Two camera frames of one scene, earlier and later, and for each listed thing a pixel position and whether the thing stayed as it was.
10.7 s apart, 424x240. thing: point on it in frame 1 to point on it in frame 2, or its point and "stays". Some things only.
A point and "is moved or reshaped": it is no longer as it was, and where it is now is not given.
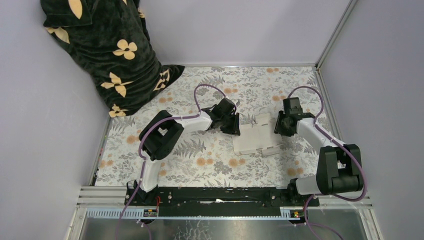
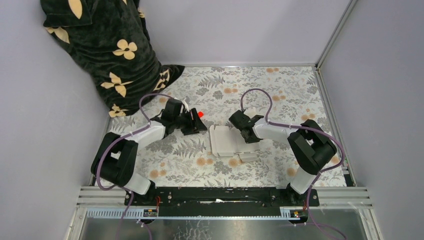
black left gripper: (232, 129) to (195, 126)
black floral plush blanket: (110, 40) stays
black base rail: (221, 197) stays
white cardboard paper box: (260, 136) is moved or reshaped
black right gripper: (278, 129) to (253, 140)
